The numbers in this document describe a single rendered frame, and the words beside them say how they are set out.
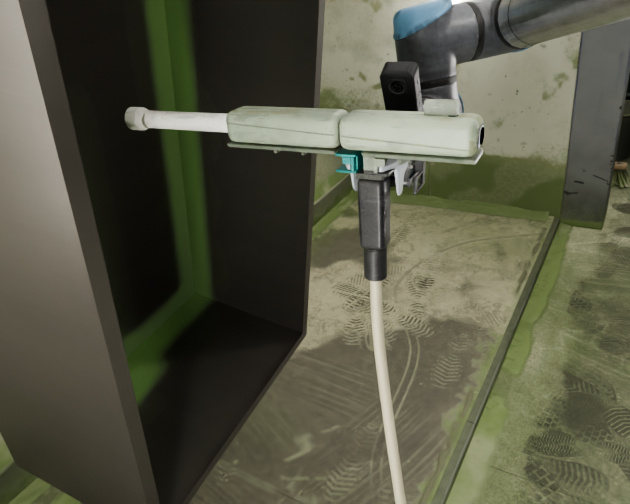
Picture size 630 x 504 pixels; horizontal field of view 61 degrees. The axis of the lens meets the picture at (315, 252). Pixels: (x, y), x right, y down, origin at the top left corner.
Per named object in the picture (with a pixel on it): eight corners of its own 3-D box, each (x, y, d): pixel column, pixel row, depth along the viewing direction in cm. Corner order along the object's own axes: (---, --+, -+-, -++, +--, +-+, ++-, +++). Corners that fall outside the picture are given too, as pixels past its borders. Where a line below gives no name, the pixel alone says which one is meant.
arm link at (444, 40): (444, -3, 86) (451, 75, 91) (380, 9, 84) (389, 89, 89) (477, -11, 78) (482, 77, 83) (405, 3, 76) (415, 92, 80)
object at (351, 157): (368, 163, 65) (368, 145, 64) (356, 173, 61) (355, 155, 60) (349, 161, 66) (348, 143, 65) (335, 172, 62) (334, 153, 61)
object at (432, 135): (473, 282, 66) (488, 96, 56) (465, 302, 62) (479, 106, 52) (169, 233, 86) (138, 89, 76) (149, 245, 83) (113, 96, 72)
